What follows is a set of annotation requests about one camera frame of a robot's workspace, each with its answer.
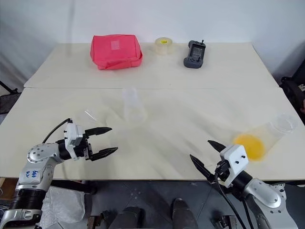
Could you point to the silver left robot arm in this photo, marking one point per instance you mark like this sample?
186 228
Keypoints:
35 155

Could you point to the dark grey remote controller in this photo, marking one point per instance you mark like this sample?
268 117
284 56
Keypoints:
195 55

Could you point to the black table frame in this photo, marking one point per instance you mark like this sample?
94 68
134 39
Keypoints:
71 186

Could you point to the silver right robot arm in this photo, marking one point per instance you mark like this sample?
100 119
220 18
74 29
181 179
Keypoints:
264 193

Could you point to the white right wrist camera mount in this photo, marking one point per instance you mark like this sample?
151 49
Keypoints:
234 157

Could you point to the clear tape roll yellow core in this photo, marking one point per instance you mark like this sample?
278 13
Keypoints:
164 46

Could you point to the black metal stand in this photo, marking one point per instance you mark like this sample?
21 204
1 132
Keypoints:
8 95

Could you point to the white plastic bag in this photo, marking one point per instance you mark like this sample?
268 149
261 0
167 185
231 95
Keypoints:
63 207

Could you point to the large clear bottle yellow base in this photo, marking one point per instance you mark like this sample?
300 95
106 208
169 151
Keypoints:
252 146

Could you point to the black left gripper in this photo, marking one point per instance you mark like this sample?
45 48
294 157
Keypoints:
85 150

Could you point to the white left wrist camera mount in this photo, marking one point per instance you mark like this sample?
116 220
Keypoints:
71 136

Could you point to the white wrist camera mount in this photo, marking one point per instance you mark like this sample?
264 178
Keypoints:
71 136
234 157

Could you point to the dark rounded shape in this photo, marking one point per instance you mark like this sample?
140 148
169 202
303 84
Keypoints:
131 218
183 214

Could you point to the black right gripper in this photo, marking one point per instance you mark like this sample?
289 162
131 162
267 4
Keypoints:
222 173

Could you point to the black bag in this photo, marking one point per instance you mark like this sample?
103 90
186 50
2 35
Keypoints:
294 88

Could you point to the pink fabric pouch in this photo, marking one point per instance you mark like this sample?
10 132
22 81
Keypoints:
115 51

